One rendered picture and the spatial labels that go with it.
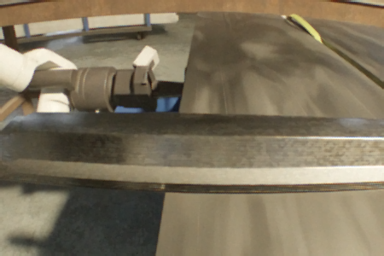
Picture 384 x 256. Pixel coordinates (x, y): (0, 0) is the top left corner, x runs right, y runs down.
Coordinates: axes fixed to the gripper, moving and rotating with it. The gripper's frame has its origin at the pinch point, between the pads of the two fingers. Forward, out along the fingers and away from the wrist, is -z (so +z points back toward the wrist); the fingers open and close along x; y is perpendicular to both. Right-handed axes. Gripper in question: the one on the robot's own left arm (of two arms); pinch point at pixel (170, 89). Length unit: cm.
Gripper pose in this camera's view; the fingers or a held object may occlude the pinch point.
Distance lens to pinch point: 52.3
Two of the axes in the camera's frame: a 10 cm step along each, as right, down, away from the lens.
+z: -10.0, -0.2, 0.4
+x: -0.3, -2.5, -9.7
